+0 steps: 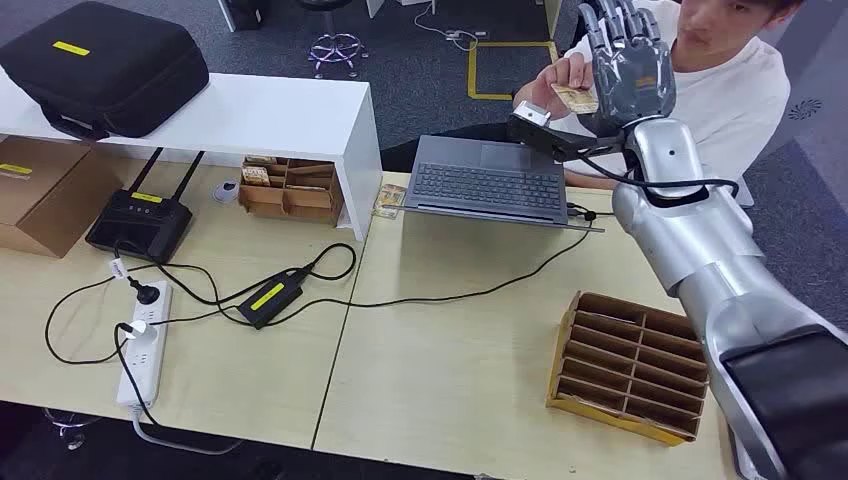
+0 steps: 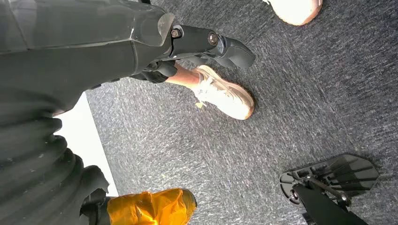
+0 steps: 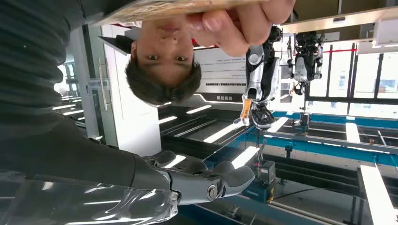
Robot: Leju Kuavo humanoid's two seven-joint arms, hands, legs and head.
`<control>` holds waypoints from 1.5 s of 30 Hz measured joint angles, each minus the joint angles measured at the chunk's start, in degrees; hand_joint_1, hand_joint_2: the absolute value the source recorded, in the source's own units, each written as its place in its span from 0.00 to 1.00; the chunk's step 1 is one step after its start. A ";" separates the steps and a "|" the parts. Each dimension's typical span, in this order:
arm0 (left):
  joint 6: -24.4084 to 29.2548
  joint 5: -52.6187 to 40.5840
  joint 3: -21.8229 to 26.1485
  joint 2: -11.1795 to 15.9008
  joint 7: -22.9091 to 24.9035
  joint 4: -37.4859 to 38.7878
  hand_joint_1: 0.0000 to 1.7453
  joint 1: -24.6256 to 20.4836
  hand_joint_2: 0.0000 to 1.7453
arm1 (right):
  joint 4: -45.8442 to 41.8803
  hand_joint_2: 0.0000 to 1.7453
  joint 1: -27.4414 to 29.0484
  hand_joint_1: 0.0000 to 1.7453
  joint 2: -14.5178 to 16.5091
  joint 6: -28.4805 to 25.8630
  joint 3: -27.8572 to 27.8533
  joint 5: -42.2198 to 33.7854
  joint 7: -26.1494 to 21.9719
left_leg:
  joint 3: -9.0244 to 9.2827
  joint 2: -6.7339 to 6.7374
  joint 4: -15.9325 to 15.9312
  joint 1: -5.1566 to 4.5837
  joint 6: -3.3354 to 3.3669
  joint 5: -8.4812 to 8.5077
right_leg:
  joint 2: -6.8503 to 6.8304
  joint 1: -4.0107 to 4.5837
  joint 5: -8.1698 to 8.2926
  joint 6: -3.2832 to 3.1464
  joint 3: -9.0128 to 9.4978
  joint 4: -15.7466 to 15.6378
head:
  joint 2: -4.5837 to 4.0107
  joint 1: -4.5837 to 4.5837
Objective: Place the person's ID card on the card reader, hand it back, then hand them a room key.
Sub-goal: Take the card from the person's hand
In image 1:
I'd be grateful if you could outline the small cardboard card organizer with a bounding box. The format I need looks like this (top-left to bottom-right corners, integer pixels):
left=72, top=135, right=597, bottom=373
left=238, top=155, right=346, bottom=228

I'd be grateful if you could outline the white power strip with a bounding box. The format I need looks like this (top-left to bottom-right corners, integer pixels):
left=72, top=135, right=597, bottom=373
left=115, top=280, right=174, bottom=410

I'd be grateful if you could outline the brown cardboard box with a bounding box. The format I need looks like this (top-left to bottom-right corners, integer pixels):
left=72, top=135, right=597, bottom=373
left=0, top=135, right=124, bottom=260

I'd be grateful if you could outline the large cardboard slotted organizer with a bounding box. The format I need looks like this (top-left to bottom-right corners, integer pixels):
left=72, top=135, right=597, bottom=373
left=545, top=291, right=710, bottom=447

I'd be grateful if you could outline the black router with antennas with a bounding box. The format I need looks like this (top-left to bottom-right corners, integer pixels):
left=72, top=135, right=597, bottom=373
left=84, top=148, right=207, bottom=265

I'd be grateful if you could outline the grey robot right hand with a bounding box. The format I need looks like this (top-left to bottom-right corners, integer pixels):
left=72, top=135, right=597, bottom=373
left=577, top=0, right=678, bottom=138

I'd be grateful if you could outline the black floor box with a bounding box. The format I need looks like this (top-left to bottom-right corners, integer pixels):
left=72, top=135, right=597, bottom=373
left=225, top=0, right=272, bottom=31

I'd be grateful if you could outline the person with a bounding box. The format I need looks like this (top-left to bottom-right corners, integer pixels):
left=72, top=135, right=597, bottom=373
left=380, top=0, right=806, bottom=193

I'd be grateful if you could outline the grey laptop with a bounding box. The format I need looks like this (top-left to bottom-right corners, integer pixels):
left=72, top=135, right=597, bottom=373
left=382, top=135, right=605, bottom=234

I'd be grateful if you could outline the short black usb cable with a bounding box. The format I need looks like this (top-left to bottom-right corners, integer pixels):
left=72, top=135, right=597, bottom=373
left=566, top=203, right=614, bottom=223

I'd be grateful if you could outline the chrome chair base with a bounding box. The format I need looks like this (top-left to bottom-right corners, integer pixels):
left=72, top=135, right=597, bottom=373
left=42, top=407, right=101, bottom=452

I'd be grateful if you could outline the white floor cable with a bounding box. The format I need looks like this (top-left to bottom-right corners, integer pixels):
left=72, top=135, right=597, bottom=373
left=413, top=3, right=478, bottom=53

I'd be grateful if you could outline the person's right hand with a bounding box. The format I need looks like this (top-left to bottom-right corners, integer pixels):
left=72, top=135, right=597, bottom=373
left=513, top=52, right=596, bottom=121

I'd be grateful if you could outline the black laptop power cable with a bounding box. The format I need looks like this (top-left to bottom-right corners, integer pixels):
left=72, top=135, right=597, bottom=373
left=261, top=205, right=598, bottom=331

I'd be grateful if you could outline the gold key card pile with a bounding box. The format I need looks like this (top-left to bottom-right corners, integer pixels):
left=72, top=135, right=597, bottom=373
left=372, top=183, right=407, bottom=221

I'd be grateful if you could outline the black power adapter yellow label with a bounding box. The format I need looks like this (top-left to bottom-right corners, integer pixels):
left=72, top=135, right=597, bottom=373
left=237, top=268, right=306, bottom=331

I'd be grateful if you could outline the black cable with white plug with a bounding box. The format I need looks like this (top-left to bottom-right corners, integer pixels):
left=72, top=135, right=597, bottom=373
left=43, top=274, right=243, bottom=429

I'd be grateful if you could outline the grey partition screen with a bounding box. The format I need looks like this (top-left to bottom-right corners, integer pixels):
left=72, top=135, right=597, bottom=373
left=735, top=0, right=848, bottom=209

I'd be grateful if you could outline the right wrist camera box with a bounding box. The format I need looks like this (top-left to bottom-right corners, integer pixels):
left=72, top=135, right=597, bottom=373
left=508, top=100, right=627, bottom=164

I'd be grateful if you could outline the yellow floor tape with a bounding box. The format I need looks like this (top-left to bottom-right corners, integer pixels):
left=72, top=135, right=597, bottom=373
left=466, top=40, right=560, bottom=102

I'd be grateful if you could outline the chrome base stool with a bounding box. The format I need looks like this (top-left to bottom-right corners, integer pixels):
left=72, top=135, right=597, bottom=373
left=298, top=0, right=370, bottom=79

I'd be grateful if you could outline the black carrying case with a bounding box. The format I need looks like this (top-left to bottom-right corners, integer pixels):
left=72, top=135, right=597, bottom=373
left=0, top=0, right=211, bottom=142

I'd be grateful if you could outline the white desk shelf riser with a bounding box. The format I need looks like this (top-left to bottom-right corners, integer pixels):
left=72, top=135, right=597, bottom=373
left=0, top=66, right=384, bottom=243

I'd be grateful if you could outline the grey power strip cord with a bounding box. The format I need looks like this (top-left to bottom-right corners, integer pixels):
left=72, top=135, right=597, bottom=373
left=129, top=405, right=243, bottom=457

